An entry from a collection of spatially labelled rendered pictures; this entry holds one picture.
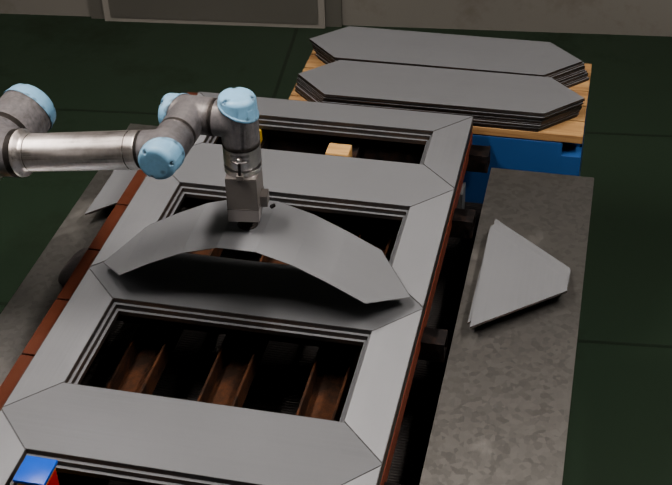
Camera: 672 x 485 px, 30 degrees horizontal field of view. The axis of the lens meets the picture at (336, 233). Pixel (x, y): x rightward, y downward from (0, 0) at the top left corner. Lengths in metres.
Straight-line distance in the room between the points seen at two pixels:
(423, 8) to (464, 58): 2.00
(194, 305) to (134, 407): 0.31
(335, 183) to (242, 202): 0.53
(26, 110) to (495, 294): 1.06
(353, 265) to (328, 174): 0.49
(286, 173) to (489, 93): 0.63
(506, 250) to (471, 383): 0.41
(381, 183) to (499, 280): 0.40
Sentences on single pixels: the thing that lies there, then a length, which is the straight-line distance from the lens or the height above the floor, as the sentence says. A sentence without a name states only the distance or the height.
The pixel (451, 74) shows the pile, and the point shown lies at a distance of 3.40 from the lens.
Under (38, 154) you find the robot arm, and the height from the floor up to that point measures 1.24.
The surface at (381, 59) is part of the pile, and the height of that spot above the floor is 0.85.
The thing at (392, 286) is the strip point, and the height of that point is 0.89.
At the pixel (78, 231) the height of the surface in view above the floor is 0.68.
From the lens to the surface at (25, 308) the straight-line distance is 2.97.
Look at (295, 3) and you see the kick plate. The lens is 5.48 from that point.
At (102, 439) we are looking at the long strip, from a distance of 2.36.
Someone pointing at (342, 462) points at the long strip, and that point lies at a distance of 2.27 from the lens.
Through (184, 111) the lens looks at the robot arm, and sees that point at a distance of 2.38.
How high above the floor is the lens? 2.50
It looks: 36 degrees down
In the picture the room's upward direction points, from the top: 2 degrees counter-clockwise
